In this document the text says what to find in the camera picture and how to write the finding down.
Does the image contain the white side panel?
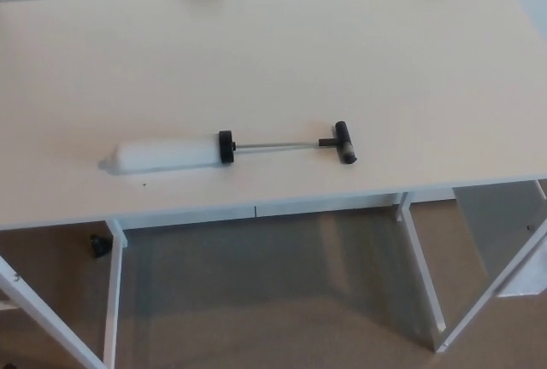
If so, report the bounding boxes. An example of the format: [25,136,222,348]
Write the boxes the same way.
[451,179,547,298]

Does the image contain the white desk trestle leg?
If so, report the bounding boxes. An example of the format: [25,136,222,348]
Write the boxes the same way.
[0,216,130,369]
[394,178,547,354]

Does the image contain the white air pump black handle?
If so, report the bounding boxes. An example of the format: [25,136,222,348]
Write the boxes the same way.
[101,120,358,175]

